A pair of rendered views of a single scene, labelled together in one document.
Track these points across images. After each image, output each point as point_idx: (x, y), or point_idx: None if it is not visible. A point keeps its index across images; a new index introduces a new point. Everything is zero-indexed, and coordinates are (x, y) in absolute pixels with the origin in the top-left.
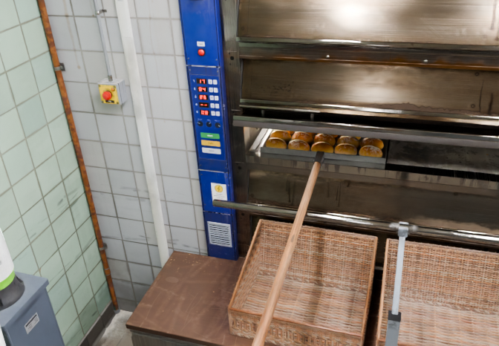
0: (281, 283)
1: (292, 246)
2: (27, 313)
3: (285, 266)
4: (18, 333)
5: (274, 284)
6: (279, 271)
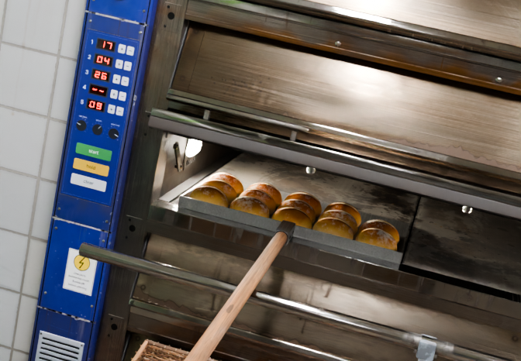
0: (203, 359)
1: (229, 318)
2: None
3: (212, 338)
4: None
5: (190, 355)
6: (201, 342)
